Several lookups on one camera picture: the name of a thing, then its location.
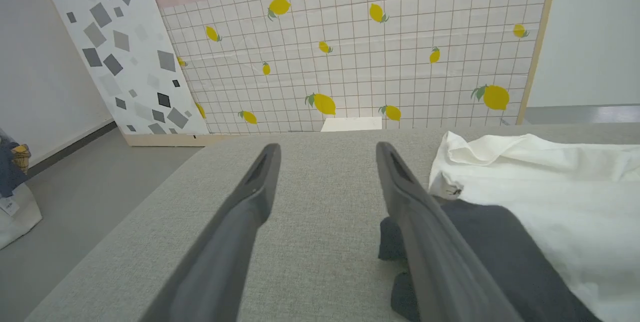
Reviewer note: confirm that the white box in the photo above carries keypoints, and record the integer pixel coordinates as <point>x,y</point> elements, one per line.
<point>352,124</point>

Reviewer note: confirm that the lemon print partition panel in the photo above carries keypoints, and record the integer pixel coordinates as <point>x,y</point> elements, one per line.
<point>400,62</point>

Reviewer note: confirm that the grey diamond pattern panel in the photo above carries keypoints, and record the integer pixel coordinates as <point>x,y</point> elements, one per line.
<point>125,37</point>

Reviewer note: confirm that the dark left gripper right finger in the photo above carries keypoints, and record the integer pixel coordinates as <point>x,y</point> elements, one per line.
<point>430,252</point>

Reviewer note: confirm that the white bag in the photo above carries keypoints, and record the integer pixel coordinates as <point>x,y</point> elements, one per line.
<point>17,217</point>

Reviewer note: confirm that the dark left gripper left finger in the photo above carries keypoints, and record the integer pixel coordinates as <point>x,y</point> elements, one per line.
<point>225,242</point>

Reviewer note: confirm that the dark blue cloth item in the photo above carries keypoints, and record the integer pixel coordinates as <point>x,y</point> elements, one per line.
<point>9,167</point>

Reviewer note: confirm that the white and black shirt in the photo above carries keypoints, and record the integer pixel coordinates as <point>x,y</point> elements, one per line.
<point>550,202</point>

